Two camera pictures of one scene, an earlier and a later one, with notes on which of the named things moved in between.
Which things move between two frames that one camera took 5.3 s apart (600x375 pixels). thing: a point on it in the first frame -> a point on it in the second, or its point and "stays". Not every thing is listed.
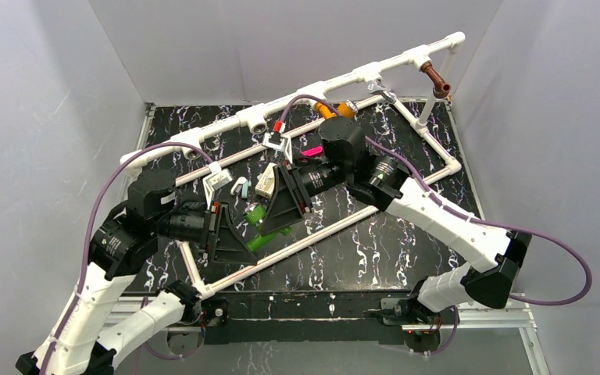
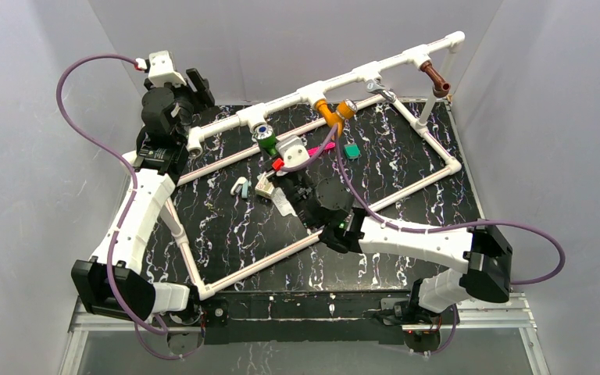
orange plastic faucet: (346, 109) stays
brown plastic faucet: (441, 89) stays
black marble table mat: (220, 166) stays
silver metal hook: (377, 86) stays
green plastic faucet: (255, 216) -> (265, 135)
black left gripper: (222, 237) -> (203, 90)
